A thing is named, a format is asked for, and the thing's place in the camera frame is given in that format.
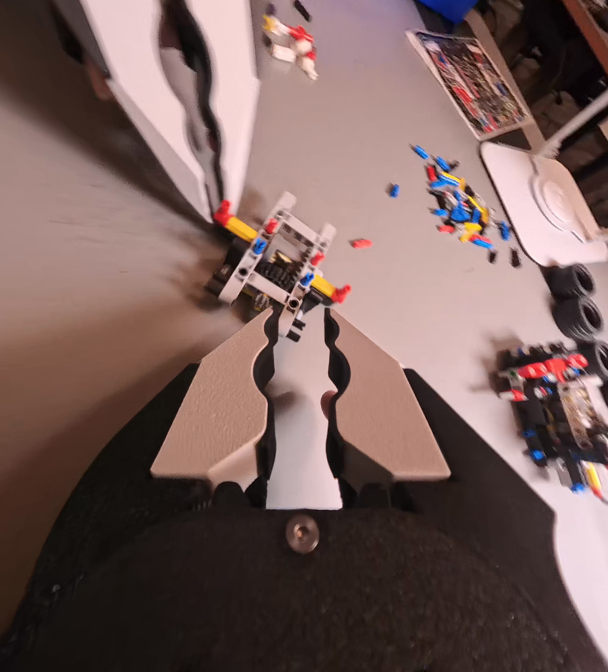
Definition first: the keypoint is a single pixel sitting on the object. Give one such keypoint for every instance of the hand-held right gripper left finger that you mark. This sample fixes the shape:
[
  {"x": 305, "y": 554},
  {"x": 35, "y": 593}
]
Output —
[{"x": 215, "y": 414}]

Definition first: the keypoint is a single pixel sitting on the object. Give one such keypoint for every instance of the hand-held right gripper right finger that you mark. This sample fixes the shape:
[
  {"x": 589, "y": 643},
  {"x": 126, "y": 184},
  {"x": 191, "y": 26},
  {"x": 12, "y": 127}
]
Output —
[{"x": 388, "y": 425}]

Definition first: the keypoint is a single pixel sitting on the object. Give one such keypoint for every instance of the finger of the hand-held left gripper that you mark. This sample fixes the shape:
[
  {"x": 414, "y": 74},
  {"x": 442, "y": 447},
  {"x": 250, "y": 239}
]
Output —
[
  {"x": 131, "y": 63},
  {"x": 236, "y": 78}
]

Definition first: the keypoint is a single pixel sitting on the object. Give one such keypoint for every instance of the grey lego gearbox assembly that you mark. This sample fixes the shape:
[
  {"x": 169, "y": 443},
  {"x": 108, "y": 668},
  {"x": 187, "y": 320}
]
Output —
[{"x": 241, "y": 262}]

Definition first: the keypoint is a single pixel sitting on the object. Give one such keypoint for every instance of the white lego connector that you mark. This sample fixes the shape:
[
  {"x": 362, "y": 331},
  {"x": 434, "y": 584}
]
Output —
[
  {"x": 283, "y": 53},
  {"x": 308, "y": 65}
]

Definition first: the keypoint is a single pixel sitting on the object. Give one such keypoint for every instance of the small red lego piece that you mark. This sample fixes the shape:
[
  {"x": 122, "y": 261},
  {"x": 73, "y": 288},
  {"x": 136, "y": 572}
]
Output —
[{"x": 301, "y": 35}]

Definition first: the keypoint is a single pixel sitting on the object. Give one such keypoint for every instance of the single black lego pin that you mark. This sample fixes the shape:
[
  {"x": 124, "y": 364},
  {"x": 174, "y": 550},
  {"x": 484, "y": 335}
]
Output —
[{"x": 302, "y": 9}]

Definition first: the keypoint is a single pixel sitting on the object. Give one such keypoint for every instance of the black lego chassis assembly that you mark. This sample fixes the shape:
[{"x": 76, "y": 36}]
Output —
[{"x": 550, "y": 404}]

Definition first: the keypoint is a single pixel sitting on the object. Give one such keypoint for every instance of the red lego pin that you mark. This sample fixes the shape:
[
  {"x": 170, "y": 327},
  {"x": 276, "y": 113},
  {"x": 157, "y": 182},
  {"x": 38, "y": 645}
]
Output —
[{"x": 360, "y": 243}]

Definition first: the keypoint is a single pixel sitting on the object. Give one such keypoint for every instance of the pile of small lego pins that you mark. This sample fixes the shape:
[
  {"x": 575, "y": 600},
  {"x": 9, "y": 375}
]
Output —
[{"x": 464, "y": 210}]

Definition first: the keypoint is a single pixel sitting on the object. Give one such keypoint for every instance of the person's right hand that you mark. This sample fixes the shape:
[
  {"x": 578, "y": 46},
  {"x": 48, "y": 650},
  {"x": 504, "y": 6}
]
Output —
[{"x": 329, "y": 405}]

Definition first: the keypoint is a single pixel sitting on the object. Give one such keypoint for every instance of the blue storage bin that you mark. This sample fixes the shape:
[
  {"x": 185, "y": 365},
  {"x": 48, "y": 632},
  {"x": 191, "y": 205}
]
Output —
[{"x": 448, "y": 8}]

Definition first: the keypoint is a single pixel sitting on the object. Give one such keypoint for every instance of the colourful sticker sheet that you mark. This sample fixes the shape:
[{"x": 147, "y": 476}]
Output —
[{"x": 472, "y": 84}]

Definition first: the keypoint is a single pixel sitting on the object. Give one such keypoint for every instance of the white lamp base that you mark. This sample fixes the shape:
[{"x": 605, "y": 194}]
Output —
[{"x": 545, "y": 210}]

